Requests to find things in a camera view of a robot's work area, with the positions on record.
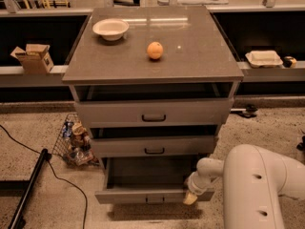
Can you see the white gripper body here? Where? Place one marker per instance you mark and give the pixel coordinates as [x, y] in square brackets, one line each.
[193, 183]

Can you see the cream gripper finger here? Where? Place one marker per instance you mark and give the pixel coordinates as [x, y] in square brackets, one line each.
[189, 198]

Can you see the grey bottom drawer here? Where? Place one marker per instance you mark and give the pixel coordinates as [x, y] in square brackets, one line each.
[146, 179]

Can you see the grey drawer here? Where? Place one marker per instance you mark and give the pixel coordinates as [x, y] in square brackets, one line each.
[154, 146]
[146, 179]
[153, 113]

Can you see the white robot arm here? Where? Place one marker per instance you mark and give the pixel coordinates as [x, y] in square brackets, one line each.
[253, 180]

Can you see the grey top drawer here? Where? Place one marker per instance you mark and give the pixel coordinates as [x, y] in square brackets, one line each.
[153, 113]

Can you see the grey middle drawer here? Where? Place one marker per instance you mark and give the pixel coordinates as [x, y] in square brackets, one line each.
[154, 146]

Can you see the grey drawer cabinet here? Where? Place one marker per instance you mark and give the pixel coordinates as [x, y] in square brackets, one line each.
[151, 82]

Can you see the open cardboard box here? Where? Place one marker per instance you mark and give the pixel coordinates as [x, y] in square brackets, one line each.
[35, 58]

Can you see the orange fruit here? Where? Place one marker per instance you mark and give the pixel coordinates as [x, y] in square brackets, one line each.
[155, 50]

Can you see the white foam takeout container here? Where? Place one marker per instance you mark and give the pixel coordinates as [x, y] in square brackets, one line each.
[265, 59]

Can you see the black yellow tape measure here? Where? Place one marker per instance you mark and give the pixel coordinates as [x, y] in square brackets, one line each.
[289, 62]

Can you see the white paper bowl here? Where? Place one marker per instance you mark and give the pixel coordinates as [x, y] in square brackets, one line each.
[110, 29]

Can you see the black floor bracket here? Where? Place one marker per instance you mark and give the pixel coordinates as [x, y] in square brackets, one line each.
[247, 112]

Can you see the wire basket with items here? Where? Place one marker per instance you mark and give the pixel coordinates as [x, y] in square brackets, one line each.
[73, 143]

